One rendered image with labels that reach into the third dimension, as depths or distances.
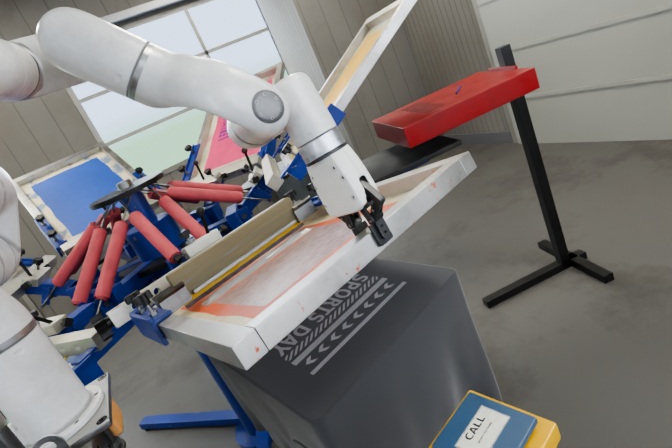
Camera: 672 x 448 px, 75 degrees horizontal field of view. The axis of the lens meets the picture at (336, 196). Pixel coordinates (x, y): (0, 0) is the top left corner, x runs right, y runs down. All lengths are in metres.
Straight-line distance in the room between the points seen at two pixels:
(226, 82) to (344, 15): 4.21
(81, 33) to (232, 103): 0.20
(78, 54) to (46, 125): 4.20
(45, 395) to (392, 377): 0.56
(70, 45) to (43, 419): 0.52
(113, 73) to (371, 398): 0.67
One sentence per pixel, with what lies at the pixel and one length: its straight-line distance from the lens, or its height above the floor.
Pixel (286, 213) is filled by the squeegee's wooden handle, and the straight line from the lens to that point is 1.29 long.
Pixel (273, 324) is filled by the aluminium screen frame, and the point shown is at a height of 1.18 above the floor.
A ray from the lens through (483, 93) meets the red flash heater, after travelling 1.91.
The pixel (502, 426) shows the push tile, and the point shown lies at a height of 0.97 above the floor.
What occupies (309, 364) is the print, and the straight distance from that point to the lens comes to 0.93.
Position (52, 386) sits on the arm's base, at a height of 1.21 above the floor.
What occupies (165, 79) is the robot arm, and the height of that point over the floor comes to 1.53.
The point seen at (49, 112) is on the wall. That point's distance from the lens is 4.86.
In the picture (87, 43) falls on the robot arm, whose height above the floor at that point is 1.60.
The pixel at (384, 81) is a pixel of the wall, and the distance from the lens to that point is 4.90.
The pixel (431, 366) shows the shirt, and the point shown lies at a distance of 0.98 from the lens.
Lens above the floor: 1.47
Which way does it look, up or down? 17 degrees down
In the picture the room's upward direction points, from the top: 24 degrees counter-clockwise
